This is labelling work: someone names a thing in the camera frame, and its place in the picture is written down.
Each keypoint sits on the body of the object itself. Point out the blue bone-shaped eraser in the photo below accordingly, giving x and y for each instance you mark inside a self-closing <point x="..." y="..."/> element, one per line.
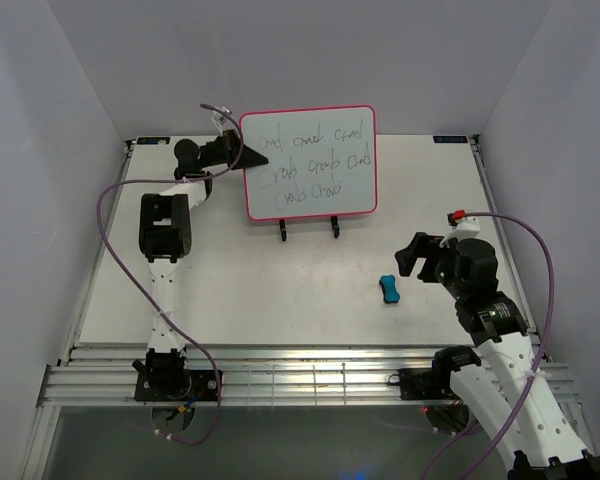
<point x="388" y="286"/>

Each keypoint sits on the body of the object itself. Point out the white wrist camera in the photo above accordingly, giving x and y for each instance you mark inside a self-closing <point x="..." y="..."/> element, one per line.
<point x="462" y="226"/>
<point x="219" y="117"/>

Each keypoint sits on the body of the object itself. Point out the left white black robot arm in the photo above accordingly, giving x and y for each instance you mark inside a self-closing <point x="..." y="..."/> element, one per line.
<point x="165" y="239"/>

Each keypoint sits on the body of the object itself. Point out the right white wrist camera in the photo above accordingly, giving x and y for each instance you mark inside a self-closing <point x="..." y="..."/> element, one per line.
<point x="462" y="226"/>

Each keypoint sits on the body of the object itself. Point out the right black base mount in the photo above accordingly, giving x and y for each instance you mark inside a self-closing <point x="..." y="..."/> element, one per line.
<point x="414" y="384"/>

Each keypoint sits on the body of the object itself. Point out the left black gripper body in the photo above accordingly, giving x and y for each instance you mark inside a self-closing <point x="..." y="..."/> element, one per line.
<point x="222" y="153"/>

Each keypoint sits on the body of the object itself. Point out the aluminium rail frame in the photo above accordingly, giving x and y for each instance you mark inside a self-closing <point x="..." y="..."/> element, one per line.
<point x="252" y="377"/>

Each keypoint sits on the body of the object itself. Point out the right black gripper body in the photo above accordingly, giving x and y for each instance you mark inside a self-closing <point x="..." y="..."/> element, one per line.
<point x="438" y="267"/>

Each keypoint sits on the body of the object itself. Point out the pink framed whiteboard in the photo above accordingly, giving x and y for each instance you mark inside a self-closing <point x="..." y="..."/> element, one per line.
<point x="321" y="162"/>

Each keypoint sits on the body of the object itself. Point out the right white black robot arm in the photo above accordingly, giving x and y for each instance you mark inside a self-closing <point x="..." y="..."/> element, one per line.
<point x="495" y="377"/>

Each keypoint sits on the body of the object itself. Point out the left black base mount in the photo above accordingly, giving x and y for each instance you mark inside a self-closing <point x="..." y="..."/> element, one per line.
<point x="205" y="382"/>

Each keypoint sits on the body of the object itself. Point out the black wire whiteboard stand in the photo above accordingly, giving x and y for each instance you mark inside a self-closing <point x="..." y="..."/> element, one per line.
<point x="310" y="225"/>

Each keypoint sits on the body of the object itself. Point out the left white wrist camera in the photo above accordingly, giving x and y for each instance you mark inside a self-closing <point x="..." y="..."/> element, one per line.
<point x="219" y="117"/>

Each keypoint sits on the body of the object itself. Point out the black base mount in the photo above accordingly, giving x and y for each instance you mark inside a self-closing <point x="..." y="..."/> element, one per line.
<point x="414" y="384"/>
<point x="205" y="382"/>

